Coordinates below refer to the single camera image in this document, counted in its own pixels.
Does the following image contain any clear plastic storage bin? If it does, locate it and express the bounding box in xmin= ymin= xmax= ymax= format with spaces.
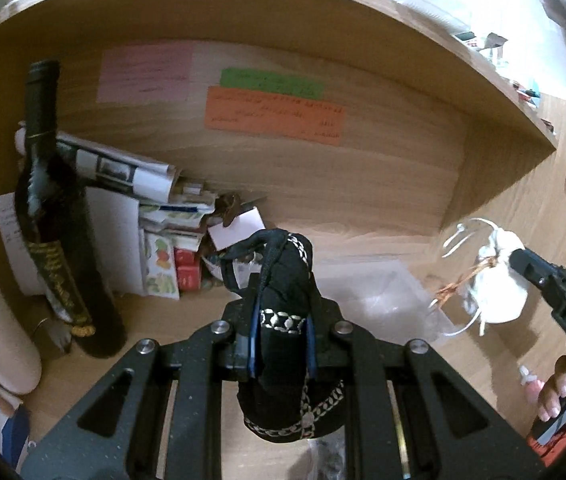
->
xmin=314 ymin=257 xmax=454 ymax=344

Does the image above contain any black patterned cloth pouch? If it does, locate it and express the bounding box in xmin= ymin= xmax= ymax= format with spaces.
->
xmin=220 ymin=229 xmax=345 ymax=443

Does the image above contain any red small box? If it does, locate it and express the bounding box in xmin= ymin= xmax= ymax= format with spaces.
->
xmin=174 ymin=248 xmax=202 ymax=292

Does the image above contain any fruit picture card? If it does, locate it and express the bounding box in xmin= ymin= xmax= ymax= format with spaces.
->
xmin=143 ymin=231 xmax=180 ymax=300

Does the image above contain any green sticky note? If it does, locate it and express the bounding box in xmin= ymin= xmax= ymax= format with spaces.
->
xmin=220 ymin=67 xmax=324 ymax=100

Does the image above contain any dark wine bottle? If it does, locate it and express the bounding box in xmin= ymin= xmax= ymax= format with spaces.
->
xmin=14 ymin=61 xmax=126 ymax=359

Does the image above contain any orange sticky note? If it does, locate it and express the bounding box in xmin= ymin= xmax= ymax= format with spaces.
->
xmin=204 ymin=86 xmax=345 ymax=146

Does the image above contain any white cloth with strings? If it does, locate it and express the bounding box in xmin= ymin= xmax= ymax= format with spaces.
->
xmin=428 ymin=217 xmax=529 ymax=338

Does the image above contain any pink sticky note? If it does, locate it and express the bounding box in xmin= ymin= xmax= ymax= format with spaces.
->
xmin=96 ymin=41 xmax=194 ymax=104

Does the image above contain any stack of papers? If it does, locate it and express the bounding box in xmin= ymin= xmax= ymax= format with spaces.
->
xmin=138 ymin=179 xmax=219 ymax=252

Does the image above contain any white bowl with stones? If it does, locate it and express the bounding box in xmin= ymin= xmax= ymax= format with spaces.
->
xmin=200 ymin=254 xmax=242 ymax=286

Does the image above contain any blue white small box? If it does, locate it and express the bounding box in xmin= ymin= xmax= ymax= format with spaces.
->
xmin=0 ymin=387 xmax=30 ymax=472

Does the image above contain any small white cardboard box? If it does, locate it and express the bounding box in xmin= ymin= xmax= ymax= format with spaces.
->
xmin=208 ymin=207 xmax=266 ymax=252

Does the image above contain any white paper sheet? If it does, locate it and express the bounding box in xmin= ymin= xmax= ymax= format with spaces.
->
xmin=0 ymin=193 xmax=44 ymax=297

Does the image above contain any silver scrubber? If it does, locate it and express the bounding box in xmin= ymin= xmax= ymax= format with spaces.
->
xmin=308 ymin=428 xmax=347 ymax=480

